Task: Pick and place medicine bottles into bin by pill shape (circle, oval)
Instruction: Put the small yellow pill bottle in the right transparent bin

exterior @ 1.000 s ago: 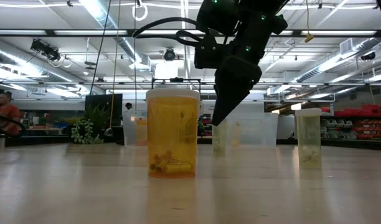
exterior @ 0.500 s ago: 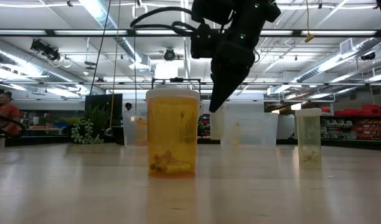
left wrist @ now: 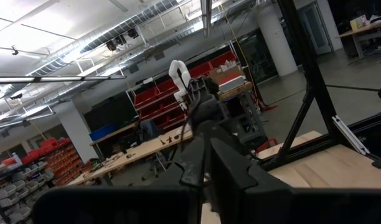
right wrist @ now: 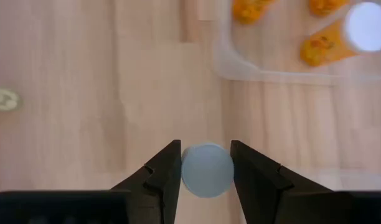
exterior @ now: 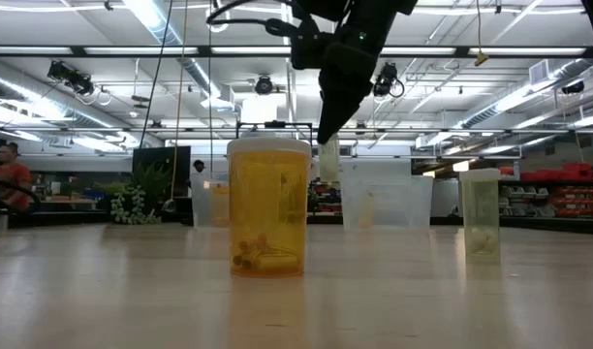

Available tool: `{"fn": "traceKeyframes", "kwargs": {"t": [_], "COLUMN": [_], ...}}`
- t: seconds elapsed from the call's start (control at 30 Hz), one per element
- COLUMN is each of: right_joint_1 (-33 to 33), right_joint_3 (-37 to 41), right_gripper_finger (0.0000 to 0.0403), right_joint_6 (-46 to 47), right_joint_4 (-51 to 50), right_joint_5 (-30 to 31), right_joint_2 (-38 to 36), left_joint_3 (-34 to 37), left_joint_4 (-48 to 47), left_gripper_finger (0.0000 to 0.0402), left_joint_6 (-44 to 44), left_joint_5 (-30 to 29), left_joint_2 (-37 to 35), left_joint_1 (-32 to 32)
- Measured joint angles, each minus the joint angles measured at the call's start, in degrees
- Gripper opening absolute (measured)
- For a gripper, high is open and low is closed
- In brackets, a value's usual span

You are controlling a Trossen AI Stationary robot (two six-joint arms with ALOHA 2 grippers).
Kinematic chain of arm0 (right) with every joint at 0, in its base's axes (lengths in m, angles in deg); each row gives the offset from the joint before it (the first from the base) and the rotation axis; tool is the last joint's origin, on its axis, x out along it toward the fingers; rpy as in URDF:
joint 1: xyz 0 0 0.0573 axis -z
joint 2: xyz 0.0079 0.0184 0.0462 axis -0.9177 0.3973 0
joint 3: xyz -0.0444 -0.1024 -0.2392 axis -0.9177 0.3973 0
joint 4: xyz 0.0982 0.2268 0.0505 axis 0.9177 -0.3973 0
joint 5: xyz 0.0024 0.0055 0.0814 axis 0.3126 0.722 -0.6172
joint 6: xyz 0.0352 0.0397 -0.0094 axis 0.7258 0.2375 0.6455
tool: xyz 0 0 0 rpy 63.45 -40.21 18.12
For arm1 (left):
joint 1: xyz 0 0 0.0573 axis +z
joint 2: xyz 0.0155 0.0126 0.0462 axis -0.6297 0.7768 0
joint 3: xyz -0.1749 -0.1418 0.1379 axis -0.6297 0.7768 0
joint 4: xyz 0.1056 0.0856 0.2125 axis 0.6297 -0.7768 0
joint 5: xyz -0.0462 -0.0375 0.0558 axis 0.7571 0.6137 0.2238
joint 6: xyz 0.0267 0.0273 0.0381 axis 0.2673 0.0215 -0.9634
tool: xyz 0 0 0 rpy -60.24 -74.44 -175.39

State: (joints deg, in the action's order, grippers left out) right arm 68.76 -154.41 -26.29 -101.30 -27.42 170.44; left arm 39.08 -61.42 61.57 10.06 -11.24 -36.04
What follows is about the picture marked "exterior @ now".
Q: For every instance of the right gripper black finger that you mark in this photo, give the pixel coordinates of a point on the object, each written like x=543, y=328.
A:
x=331, y=106
x=357, y=97

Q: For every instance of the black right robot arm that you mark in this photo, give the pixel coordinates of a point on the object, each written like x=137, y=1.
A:
x=383, y=5

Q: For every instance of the background parts shelf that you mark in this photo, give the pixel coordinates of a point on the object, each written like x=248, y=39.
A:
x=325, y=199

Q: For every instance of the yellow hanging plug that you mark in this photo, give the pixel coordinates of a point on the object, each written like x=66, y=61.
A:
x=481, y=59

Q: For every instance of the person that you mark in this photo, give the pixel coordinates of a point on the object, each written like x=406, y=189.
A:
x=199, y=166
x=10, y=177

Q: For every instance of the black monitor screen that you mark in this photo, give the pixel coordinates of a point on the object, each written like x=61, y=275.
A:
x=161, y=157

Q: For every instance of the green succulent plant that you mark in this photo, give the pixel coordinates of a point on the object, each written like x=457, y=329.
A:
x=132, y=203

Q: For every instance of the red and grey parts rack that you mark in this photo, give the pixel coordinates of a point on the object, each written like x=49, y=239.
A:
x=577, y=194

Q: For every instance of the black overhead camera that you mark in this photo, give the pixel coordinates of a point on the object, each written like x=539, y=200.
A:
x=264, y=85

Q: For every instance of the silver ceiling air duct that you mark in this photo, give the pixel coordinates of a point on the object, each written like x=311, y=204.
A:
x=156, y=19

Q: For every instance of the black ceiling camera cluster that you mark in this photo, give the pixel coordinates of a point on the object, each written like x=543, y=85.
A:
x=71, y=77

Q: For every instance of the black aluminium table frame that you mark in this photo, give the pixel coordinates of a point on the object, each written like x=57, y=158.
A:
x=59, y=218

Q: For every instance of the white post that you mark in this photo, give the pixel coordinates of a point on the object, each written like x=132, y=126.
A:
x=2, y=220

